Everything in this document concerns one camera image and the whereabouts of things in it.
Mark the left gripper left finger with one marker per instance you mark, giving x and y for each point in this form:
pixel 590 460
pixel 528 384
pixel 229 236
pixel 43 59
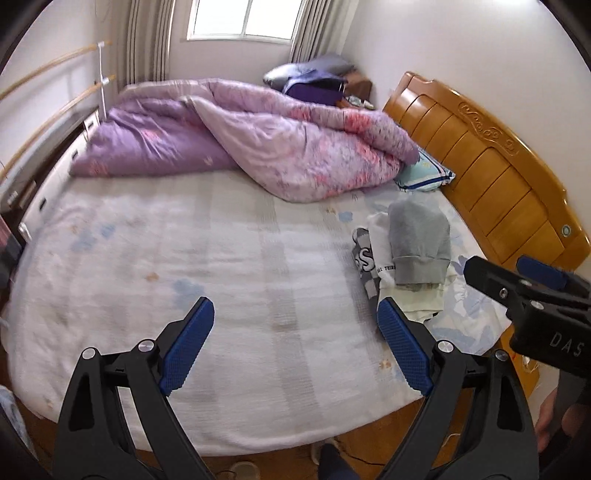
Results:
pixel 93 439

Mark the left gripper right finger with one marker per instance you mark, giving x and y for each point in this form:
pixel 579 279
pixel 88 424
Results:
pixel 474 422

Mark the grey hooded sweatshirt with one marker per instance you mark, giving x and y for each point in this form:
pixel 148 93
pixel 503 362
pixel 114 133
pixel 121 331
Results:
pixel 419 235

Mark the stack of folded clothes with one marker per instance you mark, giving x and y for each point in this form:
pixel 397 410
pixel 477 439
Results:
pixel 372 255

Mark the wooden bed headboard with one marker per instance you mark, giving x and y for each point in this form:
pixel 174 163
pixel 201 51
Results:
pixel 512 202

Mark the light blue pillow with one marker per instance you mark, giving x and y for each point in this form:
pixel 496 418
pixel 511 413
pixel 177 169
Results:
pixel 426 175

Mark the white patterned bed sheet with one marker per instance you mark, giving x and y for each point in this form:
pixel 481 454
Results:
pixel 294 355

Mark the dark low tv cabinet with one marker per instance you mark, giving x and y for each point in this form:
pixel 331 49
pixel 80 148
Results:
pixel 31 189

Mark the purple floral quilt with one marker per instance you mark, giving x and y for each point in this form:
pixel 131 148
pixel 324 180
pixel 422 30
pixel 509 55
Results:
pixel 299 152

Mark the lower wooden ballet bar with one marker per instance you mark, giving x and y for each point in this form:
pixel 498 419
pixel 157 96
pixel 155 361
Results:
pixel 44 128

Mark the wooden ballet bar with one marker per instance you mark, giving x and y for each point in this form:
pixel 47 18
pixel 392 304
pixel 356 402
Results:
pixel 44 128
pixel 53 64

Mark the wooden bedside table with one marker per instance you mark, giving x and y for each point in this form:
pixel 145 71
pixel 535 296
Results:
pixel 357 90

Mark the dark purple blanket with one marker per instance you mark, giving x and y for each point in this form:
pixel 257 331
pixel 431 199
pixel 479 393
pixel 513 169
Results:
pixel 316 87

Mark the dark grey pillow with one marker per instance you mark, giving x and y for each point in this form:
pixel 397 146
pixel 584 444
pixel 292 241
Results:
pixel 330 63

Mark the right grey curtain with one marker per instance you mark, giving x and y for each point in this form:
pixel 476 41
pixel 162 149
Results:
pixel 322 28

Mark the grey curtain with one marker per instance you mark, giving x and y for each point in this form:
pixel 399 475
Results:
pixel 322 28
pixel 145 29

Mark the window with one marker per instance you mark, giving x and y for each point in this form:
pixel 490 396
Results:
pixel 267 20

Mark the upper wooden ballet bar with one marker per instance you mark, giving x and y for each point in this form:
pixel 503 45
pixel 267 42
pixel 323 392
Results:
pixel 53 64

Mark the left grey curtain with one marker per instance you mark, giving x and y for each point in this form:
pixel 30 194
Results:
pixel 145 29

